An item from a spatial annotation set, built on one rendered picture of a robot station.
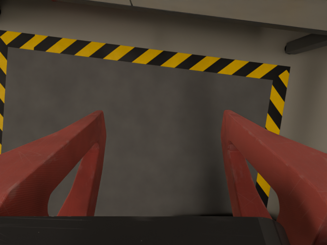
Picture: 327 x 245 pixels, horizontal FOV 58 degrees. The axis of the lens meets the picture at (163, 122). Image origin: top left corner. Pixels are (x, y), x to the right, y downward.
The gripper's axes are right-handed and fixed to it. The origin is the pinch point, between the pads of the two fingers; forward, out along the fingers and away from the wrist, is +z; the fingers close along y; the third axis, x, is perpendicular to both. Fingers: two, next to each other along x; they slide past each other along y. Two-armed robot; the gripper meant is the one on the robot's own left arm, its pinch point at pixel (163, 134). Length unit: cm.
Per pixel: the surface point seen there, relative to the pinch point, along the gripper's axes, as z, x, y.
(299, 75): 95, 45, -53
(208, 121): 86, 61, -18
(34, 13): 106, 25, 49
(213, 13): 64, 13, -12
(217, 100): 90, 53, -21
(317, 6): 50, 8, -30
